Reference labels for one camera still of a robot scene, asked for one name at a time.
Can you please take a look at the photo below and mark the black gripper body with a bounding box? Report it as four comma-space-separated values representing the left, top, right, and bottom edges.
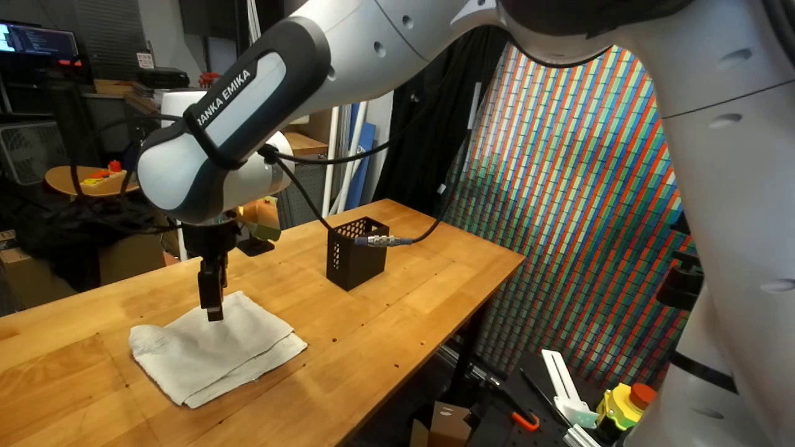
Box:
180, 220, 244, 293

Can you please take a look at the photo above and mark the white terry cloth towel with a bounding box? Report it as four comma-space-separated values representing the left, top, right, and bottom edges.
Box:
126, 289, 311, 412

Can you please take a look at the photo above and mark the black perforated box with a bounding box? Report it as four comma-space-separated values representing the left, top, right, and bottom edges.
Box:
324, 217, 393, 293

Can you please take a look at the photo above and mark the brown cardboard box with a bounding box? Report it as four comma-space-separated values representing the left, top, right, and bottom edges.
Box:
410, 400, 473, 447

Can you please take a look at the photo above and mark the orange yellow plastic toy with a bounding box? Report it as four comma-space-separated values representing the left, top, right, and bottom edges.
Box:
80, 159, 126, 194

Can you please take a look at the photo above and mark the vertical white metal pole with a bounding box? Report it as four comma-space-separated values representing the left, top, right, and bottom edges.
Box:
324, 106, 342, 220

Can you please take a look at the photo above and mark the black curtain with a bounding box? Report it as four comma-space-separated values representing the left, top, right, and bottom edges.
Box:
374, 33, 507, 220

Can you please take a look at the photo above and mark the lit computer monitor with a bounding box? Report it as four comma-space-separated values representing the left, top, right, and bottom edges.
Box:
0, 22, 82, 61

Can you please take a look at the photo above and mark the colourful LED panel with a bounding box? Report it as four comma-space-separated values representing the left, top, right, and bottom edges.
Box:
441, 46, 692, 394

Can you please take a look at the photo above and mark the yellow red emergency stop button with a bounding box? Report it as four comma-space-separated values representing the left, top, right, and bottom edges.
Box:
593, 381, 658, 433

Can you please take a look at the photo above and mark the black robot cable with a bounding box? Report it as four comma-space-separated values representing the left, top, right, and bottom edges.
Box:
255, 139, 478, 251

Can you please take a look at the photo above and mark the orange handled tool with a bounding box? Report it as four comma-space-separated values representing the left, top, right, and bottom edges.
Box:
507, 407, 543, 435

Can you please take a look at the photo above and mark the white plastic bracket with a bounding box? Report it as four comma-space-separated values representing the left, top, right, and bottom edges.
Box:
539, 346, 598, 430

